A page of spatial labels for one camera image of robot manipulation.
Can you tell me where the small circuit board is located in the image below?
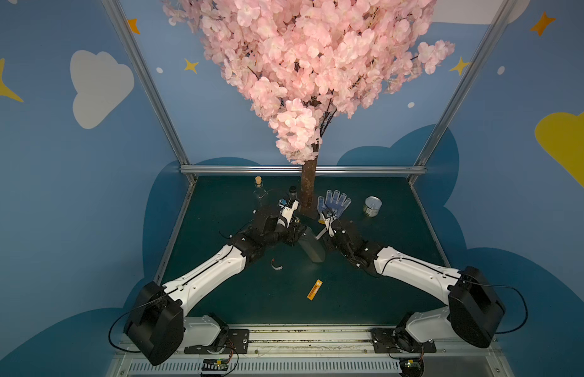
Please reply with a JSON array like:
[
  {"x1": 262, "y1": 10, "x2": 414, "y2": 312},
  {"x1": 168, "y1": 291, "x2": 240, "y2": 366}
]
[
  {"x1": 399, "y1": 358, "x2": 425, "y2": 377},
  {"x1": 200, "y1": 358, "x2": 230, "y2": 376}
]

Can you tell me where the pink cherry blossom tree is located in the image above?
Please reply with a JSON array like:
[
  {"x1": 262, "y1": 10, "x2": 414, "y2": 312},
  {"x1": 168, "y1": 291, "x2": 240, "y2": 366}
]
[{"x1": 162, "y1": 0, "x2": 455, "y2": 211}]

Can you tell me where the small metal tin can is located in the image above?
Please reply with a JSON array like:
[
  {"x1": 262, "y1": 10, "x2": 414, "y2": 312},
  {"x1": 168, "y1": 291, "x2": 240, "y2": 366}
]
[{"x1": 363, "y1": 196, "x2": 382, "y2": 218}]

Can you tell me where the clear bottle with black cap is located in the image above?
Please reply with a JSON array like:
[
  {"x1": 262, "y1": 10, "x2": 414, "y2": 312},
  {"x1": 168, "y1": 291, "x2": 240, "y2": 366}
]
[{"x1": 288, "y1": 185, "x2": 298, "y2": 202}]

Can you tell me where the right small circuit board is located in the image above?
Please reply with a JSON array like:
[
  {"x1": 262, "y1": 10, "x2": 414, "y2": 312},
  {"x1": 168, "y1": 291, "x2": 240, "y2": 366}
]
[{"x1": 399, "y1": 358, "x2": 425, "y2": 377}]

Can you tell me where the left small circuit board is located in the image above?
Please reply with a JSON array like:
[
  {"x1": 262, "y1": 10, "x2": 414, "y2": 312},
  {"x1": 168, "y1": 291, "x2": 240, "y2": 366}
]
[{"x1": 200, "y1": 358, "x2": 230, "y2": 376}]

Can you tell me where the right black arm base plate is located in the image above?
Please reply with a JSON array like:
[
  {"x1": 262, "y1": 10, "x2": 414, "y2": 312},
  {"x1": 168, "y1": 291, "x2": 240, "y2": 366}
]
[{"x1": 370, "y1": 328, "x2": 436, "y2": 354}]

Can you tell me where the clear bottle with cork stopper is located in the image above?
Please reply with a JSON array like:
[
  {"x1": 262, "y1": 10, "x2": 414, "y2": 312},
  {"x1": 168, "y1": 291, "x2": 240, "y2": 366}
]
[{"x1": 254, "y1": 176, "x2": 268, "y2": 207}]

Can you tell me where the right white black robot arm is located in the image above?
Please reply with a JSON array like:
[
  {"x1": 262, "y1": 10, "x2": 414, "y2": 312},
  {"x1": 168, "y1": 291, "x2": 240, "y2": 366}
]
[{"x1": 324, "y1": 218, "x2": 505, "y2": 353}]

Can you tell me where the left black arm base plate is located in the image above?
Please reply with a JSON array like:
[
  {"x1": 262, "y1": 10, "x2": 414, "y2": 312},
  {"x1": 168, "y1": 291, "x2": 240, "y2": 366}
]
[{"x1": 183, "y1": 328, "x2": 250, "y2": 355}]

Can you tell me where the blue dotted white work glove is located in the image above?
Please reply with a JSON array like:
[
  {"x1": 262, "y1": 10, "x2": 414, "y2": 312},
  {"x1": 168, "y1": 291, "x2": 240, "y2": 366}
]
[{"x1": 317, "y1": 189, "x2": 352, "y2": 224}]

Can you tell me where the orange yellow bottle label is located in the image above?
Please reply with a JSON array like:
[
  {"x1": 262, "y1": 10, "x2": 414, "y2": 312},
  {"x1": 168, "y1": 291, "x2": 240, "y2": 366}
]
[{"x1": 307, "y1": 280, "x2": 323, "y2": 301}]

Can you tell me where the aluminium front rail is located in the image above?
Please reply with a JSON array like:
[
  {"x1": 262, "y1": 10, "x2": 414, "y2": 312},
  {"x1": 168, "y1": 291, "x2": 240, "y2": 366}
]
[{"x1": 107, "y1": 325, "x2": 513, "y2": 376}]

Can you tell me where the tall clear bottle gold stopper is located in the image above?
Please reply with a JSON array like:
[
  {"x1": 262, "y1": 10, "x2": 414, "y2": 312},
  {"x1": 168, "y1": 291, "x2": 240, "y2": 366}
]
[{"x1": 297, "y1": 226, "x2": 326, "y2": 263}]

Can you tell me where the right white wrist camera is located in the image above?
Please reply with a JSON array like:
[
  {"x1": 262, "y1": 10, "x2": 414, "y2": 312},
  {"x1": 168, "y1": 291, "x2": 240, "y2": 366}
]
[{"x1": 315, "y1": 214, "x2": 337, "y2": 240}]

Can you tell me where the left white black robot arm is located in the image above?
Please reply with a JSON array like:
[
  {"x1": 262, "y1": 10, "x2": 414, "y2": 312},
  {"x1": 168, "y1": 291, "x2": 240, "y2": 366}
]
[{"x1": 123, "y1": 199, "x2": 305, "y2": 366}]

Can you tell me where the aluminium back frame bar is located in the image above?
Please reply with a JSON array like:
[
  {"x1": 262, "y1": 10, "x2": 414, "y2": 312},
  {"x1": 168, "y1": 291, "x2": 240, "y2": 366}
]
[{"x1": 179, "y1": 165, "x2": 427, "y2": 177}]

